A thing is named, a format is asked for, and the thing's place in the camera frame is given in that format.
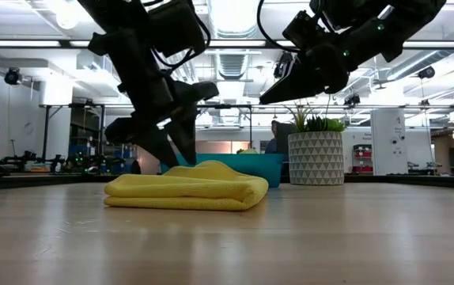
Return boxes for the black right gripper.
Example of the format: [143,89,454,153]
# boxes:
[259,42,350,105]

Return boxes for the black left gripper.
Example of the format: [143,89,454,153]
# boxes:
[88,29,220,168]

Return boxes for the yellow microfiber towel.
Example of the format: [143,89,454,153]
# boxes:
[103,160,270,211]

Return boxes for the person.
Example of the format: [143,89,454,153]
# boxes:
[264,120,282,154]

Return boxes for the potted succulent plant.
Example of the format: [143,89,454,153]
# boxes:
[286,104,346,186]

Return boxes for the black background robot rig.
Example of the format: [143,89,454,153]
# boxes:
[0,150,66,174]
[65,153,127,175]

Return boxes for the teal plastic bin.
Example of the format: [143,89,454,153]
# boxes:
[160,153,284,188]

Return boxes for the red storage shelf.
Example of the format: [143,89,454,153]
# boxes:
[352,143,374,174]

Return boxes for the white square pillar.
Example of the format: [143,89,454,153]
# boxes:
[370,108,408,177]

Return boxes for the black overhead camera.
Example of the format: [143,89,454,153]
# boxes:
[273,51,293,79]

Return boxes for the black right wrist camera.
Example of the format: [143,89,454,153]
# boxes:
[282,9,325,51]

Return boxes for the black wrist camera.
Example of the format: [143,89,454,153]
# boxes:
[282,9,325,51]
[146,0,208,59]

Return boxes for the black right camera cable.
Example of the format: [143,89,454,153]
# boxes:
[255,0,303,55]

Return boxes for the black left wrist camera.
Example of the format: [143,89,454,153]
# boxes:
[146,0,208,59]

